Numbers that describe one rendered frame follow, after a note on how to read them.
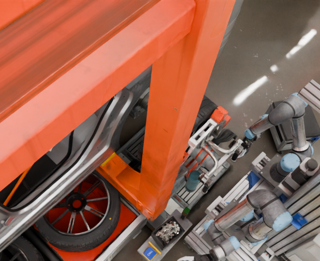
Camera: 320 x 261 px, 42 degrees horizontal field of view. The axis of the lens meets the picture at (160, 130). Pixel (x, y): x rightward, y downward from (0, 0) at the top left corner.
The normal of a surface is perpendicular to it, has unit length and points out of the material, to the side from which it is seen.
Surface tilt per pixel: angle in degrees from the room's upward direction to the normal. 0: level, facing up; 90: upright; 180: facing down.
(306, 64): 0
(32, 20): 0
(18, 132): 0
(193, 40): 90
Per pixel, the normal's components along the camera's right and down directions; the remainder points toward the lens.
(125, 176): -0.36, -0.73
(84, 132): -0.04, -0.33
